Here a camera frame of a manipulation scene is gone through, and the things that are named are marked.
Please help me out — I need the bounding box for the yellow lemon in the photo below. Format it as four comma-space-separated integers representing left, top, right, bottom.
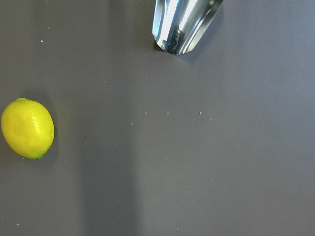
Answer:
1, 98, 55, 159

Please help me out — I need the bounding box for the shiny metal scoop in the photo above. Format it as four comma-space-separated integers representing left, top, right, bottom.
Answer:
152, 0, 223, 55

